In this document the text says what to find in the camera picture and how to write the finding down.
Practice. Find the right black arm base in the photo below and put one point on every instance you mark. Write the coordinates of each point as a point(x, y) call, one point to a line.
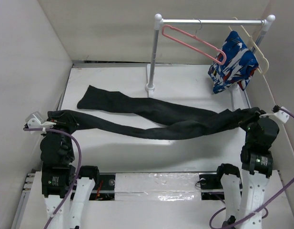
point(210, 187)

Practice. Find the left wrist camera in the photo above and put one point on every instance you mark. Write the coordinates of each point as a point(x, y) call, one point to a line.
point(37, 121)

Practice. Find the white clothes rack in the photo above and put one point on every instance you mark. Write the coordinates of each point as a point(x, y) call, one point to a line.
point(188, 84)

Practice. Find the cream plastic hanger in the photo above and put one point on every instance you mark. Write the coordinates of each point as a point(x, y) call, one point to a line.
point(253, 45)

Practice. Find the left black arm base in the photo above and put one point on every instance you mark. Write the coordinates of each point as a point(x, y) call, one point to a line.
point(104, 189)

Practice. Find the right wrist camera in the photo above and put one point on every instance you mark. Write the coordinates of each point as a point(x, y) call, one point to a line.
point(279, 114)

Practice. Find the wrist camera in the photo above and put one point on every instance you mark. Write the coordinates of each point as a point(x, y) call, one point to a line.
point(37, 121)
point(279, 114)

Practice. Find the blue patterned garment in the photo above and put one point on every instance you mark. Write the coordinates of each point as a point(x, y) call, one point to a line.
point(238, 68)

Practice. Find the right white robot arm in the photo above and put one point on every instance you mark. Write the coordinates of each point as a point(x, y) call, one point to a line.
point(244, 189)

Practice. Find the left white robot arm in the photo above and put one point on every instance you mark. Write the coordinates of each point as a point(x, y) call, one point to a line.
point(66, 189)

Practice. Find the black trousers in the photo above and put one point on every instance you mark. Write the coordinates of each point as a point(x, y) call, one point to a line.
point(176, 122)

